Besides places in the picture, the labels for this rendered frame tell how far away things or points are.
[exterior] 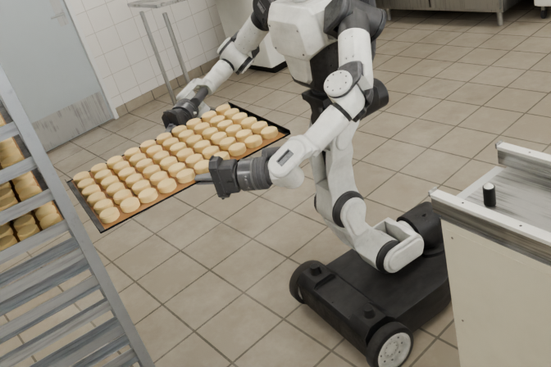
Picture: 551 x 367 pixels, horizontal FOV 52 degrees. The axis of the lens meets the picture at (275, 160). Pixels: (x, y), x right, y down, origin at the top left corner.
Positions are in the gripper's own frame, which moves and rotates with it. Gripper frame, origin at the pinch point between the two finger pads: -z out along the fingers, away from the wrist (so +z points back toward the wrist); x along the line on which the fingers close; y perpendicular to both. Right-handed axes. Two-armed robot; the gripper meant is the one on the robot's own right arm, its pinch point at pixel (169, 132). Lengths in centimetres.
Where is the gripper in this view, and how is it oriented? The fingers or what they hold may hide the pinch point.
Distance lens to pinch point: 193.5
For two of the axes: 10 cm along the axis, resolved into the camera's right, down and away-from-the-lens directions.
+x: -2.4, -8.5, -4.7
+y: 9.5, -1.0, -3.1
